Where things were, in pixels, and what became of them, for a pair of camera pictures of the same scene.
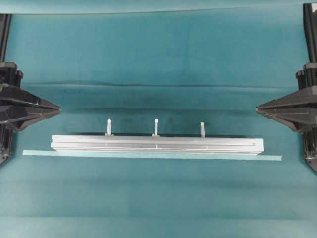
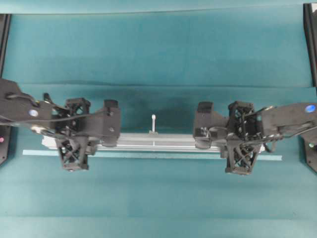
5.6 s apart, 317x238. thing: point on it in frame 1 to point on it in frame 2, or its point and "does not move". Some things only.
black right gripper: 298,109 to 243,124
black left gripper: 19,109 to 73,118
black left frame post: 5,21 does not move
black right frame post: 310,32 does not move
